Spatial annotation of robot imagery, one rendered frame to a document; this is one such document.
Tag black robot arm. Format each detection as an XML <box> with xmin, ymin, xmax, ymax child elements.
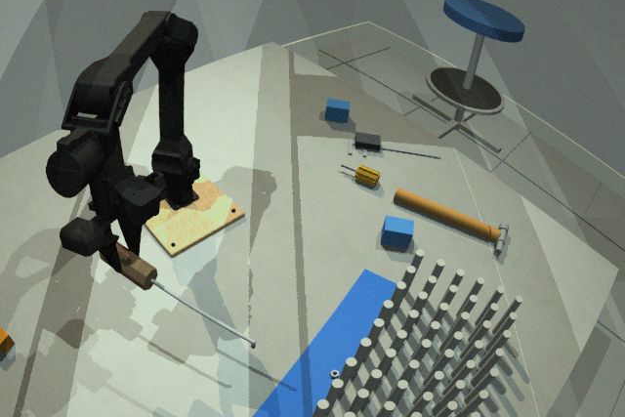
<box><xmin>46</xmin><ymin>11</ymin><xmax>200</xmax><ymax>226</ymax></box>

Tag orange rectangular bar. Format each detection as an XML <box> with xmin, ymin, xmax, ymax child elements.
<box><xmin>0</xmin><ymin>327</ymin><xmax>15</xmax><ymax>354</ymax></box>

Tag blue cube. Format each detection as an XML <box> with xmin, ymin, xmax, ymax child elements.
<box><xmin>325</xmin><ymin>98</ymin><xmax>350</xmax><ymax>123</ymax></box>
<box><xmin>381</xmin><ymin>215</ymin><xmax>414</xmax><ymax>248</ymax></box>

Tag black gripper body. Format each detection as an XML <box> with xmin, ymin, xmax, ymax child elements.
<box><xmin>60</xmin><ymin>160</ymin><xmax>132</xmax><ymax>257</ymax></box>

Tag blue flat strip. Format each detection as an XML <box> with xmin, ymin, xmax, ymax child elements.
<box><xmin>252</xmin><ymin>269</ymin><xmax>396</xmax><ymax>417</ymax></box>

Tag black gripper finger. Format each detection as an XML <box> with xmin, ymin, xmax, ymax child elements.
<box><xmin>117</xmin><ymin>216</ymin><xmax>143</xmax><ymax>256</ymax></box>
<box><xmin>99</xmin><ymin>234</ymin><xmax>122</xmax><ymax>273</ymax></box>

